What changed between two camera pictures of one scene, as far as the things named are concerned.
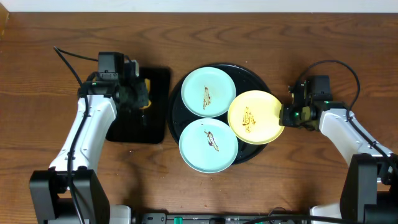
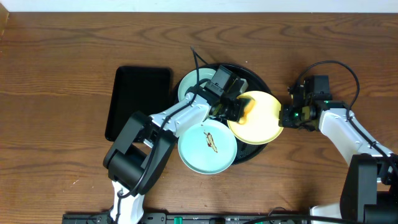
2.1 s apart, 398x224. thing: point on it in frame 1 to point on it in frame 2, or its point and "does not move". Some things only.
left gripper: [137, 94] to [234, 109]
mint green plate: [208, 145] does not move
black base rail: [162, 218] does not move
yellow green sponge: [143, 96] to [246, 104]
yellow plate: [254, 117] does not move
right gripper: [284, 118] does not move
